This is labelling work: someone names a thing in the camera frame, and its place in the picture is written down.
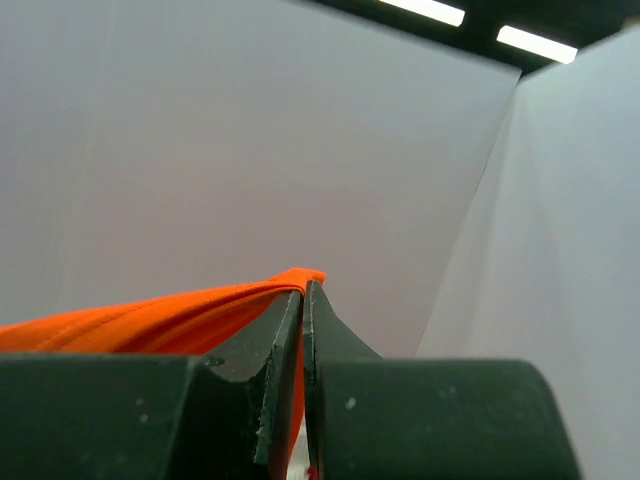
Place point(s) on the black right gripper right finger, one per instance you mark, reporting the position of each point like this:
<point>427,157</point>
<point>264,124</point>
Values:
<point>343,400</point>

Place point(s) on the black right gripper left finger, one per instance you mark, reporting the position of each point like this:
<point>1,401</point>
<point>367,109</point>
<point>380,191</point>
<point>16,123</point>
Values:
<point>248,396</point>

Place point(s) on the orange t shirt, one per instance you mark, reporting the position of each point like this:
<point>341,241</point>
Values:
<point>190,323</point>

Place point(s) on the ceiling light strip left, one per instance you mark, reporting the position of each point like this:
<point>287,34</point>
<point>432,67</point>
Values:
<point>431,9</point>

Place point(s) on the ceiling light strip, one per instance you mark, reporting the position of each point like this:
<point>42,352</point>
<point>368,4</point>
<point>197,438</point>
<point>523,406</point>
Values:
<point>536,44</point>
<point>431,9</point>

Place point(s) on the ceiling light strip right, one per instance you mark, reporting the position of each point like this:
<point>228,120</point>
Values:
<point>536,44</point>

